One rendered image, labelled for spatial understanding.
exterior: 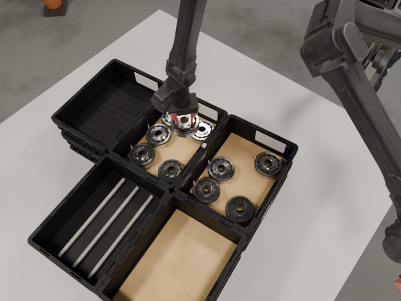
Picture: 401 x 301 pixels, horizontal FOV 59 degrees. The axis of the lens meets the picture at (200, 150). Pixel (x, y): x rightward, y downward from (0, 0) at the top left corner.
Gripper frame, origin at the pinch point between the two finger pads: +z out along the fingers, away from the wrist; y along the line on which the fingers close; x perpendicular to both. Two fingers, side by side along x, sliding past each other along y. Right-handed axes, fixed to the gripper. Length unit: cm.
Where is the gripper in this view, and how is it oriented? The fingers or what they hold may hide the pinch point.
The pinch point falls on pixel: (184, 119)
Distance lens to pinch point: 123.8
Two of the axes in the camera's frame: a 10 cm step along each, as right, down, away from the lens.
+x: -1.9, -8.3, 5.2
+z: 0.5, 5.2, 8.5
